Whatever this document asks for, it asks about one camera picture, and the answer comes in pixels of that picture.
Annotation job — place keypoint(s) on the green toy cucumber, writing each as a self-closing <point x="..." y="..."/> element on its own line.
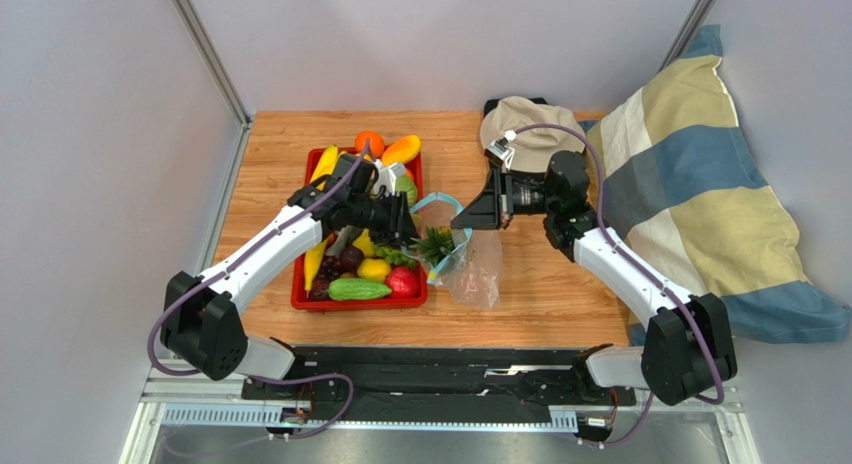
<point x="356" y="289"/>

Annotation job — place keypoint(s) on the green toy cabbage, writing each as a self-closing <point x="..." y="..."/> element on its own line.
<point x="407" y="186"/>

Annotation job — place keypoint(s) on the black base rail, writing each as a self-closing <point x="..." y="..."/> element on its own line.
<point x="440" y="385"/>

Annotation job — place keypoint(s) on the yellow toy lemon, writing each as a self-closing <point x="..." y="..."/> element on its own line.
<point x="374" y="269"/>

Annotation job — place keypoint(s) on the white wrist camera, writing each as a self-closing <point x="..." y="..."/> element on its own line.
<point x="500" y="153"/>
<point x="387" y="177"/>

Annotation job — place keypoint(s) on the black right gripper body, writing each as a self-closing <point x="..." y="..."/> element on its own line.
<point x="501" y="198"/>

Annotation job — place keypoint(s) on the dark purple toy grapes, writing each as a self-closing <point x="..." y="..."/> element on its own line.
<point x="331" y="268"/>

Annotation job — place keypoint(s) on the orange toy mango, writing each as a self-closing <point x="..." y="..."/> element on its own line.
<point x="403" y="151"/>

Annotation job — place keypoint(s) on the yellow toy banana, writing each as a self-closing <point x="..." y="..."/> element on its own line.
<point x="325" y="166"/>

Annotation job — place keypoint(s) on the clear zip top bag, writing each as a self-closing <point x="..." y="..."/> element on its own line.
<point x="465" y="263"/>

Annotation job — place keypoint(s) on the striped pillow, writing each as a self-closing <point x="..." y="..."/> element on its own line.
<point x="682" y="188"/>

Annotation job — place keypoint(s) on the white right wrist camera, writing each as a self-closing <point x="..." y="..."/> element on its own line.
<point x="500" y="153"/>

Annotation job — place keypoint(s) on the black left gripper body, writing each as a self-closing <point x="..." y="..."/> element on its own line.
<point x="380" y="218"/>

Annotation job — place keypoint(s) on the grey toy fish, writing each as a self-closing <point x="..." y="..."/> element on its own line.
<point x="343" y="238"/>

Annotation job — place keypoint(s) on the beige bucket hat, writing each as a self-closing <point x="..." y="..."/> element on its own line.
<point x="533" y="148"/>

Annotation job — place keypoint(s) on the red toy strawberry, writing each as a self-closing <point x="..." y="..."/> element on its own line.
<point x="403" y="282"/>

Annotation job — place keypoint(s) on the green toy grapes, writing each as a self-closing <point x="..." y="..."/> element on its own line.
<point x="395" y="257"/>

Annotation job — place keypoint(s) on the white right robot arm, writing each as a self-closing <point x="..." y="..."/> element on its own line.
<point x="688" y="346"/>

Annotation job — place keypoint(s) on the orange toy orange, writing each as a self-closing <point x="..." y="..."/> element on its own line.
<point x="370" y="141"/>

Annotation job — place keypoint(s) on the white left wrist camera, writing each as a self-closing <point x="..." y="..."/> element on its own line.
<point x="387" y="177"/>

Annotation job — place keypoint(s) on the orange toy pineapple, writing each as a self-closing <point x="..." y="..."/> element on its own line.
<point x="436" y="245"/>

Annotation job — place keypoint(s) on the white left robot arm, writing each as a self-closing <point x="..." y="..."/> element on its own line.
<point x="201" y="322"/>

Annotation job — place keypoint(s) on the yellow toy pear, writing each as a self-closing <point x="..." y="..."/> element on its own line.
<point x="364" y="243"/>

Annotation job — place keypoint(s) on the red plastic tray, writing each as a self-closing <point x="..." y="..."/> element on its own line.
<point x="300" y="298"/>

